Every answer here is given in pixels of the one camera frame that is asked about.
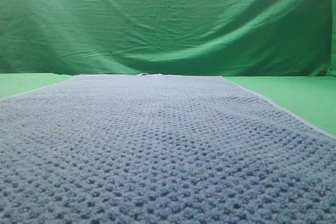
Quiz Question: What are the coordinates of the blue waffle-weave towel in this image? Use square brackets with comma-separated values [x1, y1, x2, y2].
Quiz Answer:
[1, 75, 335, 223]

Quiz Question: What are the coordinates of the green backdrop cloth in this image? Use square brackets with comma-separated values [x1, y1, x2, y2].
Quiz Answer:
[1, 0, 335, 76]

